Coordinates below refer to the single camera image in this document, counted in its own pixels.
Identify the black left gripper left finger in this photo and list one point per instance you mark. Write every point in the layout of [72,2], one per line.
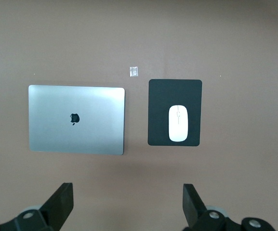
[60,207]

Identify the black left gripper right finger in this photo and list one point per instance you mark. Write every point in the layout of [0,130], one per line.
[191,207]

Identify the white computer mouse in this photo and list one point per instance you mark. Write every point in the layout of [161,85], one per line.
[178,125]

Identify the black mouse pad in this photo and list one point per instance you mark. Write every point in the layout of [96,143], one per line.
[158,108]

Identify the silver Apple laptop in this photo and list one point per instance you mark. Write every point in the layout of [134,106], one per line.
[76,120]

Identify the small clear tape piece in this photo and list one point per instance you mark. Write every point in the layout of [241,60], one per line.
[134,71]

